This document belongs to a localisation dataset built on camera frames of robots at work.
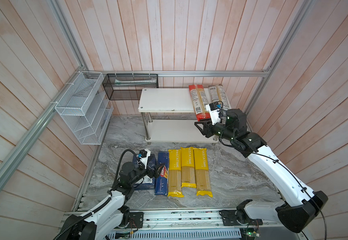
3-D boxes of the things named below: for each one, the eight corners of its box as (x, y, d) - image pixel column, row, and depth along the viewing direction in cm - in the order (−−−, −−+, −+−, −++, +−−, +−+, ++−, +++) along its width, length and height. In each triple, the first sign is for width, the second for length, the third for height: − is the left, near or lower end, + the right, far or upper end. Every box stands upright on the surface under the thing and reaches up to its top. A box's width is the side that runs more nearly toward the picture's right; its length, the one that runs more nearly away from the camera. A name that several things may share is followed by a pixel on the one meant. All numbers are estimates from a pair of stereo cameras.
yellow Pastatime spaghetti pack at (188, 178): (181, 187, 86) (181, 186, 84) (179, 149, 102) (179, 147, 100) (196, 187, 86) (197, 186, 84) (192, 149, 102) (193, 147, 100)
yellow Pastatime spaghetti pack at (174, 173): (167, 197, 83) (167, 195, 80) (168, 151, 101) (168, 149, 99) (182, 197, 83) (183, 195, 80) (180, 151, 101) (180, 149, 99)
